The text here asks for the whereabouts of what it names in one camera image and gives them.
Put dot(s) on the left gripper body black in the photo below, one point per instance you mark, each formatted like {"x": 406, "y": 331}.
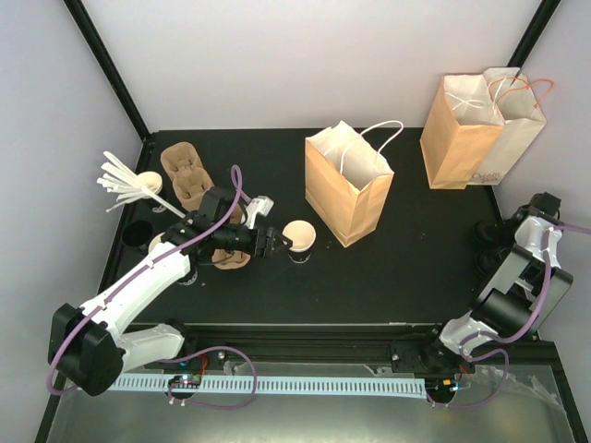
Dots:
{"x": 261, "y": 252}

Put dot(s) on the black paper coffee cup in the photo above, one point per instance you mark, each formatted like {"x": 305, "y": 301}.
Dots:
{"x": 303, "y": 236}

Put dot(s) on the small brown paper bag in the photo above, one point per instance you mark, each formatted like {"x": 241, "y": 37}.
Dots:
{"x": 347, "y": 181}

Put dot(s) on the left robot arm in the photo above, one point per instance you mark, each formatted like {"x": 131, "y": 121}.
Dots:
{"x": 90, "y": 345}

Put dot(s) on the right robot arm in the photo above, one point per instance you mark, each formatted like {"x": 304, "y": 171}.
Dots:
{"x": 523, "y": 279}

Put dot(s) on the stack of pulp cup carriers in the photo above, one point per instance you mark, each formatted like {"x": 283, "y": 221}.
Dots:
{"x": 189, "y": 178}

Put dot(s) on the cup holding straws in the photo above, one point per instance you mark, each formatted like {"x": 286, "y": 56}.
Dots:
{"x": 152, "y": 180}

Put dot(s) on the black cup lids stack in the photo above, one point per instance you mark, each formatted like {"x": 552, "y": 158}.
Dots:
{"x": 494, "y": 233}

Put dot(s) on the large brown paper bag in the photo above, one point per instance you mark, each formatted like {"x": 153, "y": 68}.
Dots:
{"x": 460, "y": 131}

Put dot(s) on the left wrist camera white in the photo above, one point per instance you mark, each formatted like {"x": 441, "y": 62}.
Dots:
{"x": 261, "y": 205}

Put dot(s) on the light blue cable duct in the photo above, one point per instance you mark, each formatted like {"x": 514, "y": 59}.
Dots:
{"x": 267, "y": 385}

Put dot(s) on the white paper bag orange handle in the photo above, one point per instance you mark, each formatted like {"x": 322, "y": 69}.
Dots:
{"x": 516, "y": 104}

